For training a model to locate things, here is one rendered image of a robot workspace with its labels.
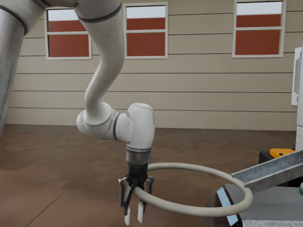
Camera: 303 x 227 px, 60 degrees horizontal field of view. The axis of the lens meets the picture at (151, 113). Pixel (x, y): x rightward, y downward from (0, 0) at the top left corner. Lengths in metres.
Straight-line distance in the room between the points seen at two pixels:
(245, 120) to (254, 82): 1.02
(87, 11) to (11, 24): 0.14
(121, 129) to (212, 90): 6.33
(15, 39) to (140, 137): 0.51
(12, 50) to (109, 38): 0.20
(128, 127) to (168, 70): 6.29
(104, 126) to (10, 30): 0.49
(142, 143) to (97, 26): 0.45
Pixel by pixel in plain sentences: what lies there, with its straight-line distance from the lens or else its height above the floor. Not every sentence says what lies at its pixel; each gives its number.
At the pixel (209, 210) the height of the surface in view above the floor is 0.93.
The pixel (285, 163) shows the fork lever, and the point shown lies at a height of 0.96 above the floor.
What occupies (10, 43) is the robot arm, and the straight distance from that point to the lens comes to 0.53.
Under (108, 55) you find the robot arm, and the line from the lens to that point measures 0.65.
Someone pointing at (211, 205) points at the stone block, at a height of 0.75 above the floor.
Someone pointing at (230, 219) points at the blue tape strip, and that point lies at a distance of 1.15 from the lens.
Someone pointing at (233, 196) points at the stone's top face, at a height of 0.82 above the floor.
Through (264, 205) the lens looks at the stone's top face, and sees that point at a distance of 1.24.
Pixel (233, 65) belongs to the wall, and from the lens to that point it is 7.23.
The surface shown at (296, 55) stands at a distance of 2.13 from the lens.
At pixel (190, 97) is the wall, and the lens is 7.14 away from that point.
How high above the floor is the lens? 1.34
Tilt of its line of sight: 8 degrees down
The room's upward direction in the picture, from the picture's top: straight up
